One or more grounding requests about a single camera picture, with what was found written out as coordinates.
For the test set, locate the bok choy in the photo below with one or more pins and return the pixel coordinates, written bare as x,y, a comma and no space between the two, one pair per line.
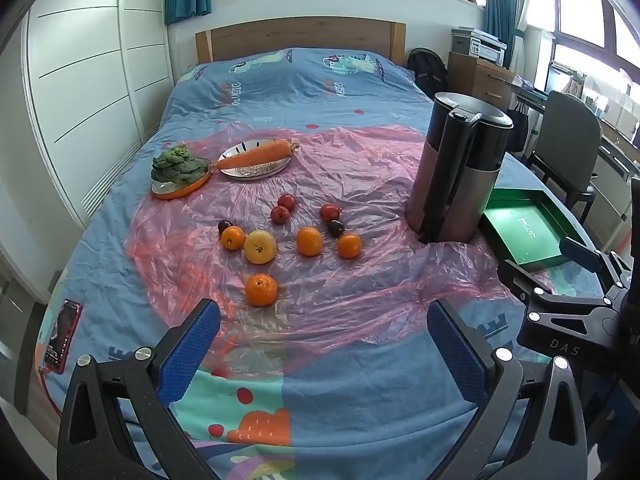
177,165

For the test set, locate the black monitor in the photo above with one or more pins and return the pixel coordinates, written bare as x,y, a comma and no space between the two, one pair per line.
560,77

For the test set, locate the dark plum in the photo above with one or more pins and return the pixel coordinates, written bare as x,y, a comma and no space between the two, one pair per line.
335,229
224,226

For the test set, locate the yellow apple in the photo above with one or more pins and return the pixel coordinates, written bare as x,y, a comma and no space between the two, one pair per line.
260,247

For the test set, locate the orange plate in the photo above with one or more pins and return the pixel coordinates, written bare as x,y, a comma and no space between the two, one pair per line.
185,189

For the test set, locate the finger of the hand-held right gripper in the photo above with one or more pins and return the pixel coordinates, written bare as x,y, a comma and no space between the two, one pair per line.
575,247
522,280

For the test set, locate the pink plastic sheet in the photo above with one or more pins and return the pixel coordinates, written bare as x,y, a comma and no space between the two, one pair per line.
360,170

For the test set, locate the wooden drawer cabinet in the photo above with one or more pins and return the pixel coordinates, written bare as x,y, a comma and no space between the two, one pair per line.
480,82

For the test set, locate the black backpack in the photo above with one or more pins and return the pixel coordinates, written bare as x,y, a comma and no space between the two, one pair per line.
427,72

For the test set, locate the patterned white plate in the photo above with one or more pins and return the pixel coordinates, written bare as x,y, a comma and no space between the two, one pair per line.
255,172

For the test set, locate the small red apple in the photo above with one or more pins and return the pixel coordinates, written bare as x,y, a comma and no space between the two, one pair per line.
286,201
330,212
280,215

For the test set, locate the carrot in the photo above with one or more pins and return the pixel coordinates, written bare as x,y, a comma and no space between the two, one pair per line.
255,155

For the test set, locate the white wardrobe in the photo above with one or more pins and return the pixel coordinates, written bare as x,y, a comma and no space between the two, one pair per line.
85,85

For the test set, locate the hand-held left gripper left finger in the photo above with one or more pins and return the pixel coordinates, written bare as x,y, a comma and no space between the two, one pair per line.
192,350

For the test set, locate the dark tote bag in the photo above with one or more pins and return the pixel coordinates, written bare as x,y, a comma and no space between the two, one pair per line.
519,127

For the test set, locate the green tray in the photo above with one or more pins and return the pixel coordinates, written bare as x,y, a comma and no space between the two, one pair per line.
530,230

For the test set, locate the wooden headboard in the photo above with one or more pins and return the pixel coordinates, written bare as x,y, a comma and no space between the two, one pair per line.
300,35

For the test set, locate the orange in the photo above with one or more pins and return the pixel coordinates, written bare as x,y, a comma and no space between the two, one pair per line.
309,241
349,246
233,239
261,290

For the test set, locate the white printer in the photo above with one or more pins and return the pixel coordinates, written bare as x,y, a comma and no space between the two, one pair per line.
480,45

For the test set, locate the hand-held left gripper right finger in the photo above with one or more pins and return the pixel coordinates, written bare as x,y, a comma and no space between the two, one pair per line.
452,350

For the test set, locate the phone with red case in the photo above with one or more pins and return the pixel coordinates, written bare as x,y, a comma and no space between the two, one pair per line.
62,335

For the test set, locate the black and silver appliance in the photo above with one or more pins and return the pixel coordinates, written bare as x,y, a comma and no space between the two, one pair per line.
460,170

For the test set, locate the grey chair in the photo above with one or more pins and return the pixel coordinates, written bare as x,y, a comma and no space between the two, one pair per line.
570,130

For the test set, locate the window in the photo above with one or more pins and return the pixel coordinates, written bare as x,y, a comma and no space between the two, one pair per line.
585,10

